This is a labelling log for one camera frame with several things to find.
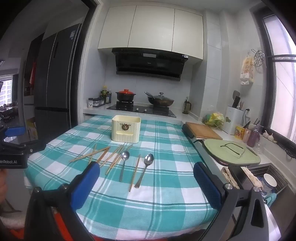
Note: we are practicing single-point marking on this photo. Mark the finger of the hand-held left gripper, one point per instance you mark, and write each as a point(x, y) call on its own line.
point(14, 131)
point(34, 146)

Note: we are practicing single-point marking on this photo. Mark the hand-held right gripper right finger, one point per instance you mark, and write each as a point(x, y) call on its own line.
point(207, 185)

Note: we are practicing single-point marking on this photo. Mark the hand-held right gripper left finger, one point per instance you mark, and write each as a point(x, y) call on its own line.
point(85, 185)

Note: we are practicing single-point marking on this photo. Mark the pile of wooden chopsticks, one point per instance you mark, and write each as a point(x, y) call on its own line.
point(90, 154)

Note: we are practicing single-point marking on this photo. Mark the small steel spoon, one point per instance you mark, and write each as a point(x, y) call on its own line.
point(125, 155)

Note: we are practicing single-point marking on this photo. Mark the slim wooden chopstick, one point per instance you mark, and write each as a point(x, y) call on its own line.
point(134, 172)

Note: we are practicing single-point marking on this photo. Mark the large steel spoon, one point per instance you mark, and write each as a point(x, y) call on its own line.
point(149, 159)

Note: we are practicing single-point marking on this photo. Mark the cream ribbed utensil holder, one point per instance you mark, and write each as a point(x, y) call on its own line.
point(126, 128)

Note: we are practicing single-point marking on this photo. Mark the yellow cardboard box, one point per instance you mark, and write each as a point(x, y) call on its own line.
point(32, 129)

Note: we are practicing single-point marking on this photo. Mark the dark dining furniture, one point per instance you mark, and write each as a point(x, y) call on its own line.
point(8, 113)

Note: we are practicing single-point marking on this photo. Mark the green plastic cutting board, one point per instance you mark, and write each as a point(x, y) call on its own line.
point(231, 160)

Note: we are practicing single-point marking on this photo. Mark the black kitchen sink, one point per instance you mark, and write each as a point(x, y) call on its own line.
point(252, 171)

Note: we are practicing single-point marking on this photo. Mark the teal checked tablecloth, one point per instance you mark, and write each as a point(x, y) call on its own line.
point(161, 204)

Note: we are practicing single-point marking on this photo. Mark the wooden cutting board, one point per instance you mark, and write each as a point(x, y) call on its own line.
point(203, 131)

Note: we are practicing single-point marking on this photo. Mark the dark grey refrigerator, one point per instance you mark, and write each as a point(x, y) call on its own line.
point(55, 88)

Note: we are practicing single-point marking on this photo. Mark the red hanging cloth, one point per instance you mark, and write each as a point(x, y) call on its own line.
point(32, 73)

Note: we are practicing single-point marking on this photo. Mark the yellow printed mug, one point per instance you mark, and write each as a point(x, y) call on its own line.
point(239, 132)

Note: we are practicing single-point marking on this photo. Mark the white bowl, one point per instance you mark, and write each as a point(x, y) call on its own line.
point(269, 180)

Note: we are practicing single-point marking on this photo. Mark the pink cup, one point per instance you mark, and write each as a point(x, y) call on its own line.
point(246, 136)

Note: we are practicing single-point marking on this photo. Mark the teal dish cloth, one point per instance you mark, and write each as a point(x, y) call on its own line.
point(270, 199)

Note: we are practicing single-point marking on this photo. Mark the bag of yellow green sponges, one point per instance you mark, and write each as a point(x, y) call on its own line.
point(214, 119)

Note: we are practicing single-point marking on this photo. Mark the purple glass bottle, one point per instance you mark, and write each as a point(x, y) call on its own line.
point(254, 136)

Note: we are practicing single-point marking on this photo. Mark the white knife holder box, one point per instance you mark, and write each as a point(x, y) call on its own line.
point(233, 120)

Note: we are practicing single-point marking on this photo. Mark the labelled spice jar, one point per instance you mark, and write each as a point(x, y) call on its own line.
point(90, 103)

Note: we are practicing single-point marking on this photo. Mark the clear seasoning containers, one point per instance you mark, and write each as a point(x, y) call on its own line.
point(99, 102)

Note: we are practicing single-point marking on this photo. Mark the garlic bulbs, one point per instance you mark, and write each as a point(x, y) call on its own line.
point(270, 136)

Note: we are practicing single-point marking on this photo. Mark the green glass jug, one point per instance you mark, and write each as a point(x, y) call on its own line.
point(186, 106)

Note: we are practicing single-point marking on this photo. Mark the yellow cap oil bottle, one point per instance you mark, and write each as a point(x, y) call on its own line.
point(104, 95)

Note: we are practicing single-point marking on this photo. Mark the dark sauce bottle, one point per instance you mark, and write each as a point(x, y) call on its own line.
point(108, 98)

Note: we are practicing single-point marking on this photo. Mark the black kitchen spatula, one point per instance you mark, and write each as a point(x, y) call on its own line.
point(236, 98)

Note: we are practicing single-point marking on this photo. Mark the black gas stove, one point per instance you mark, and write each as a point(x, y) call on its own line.
point(141, 110)

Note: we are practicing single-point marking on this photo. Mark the black wok with glass lid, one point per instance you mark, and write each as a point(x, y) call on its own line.
point(160, 100)

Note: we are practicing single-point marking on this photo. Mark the black clay pot red lid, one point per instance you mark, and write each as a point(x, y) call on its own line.
point(125, 95)

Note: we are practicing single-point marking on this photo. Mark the hanging noodle bag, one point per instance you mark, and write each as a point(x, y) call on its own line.
point(247, 69)

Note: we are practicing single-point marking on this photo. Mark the kitchen window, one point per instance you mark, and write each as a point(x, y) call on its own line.
point(283, 81)

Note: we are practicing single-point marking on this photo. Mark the black range hood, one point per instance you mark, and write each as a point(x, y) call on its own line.
point(148, 64)

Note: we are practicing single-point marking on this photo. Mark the white upper cabinets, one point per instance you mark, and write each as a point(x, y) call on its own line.
point(150, 27)

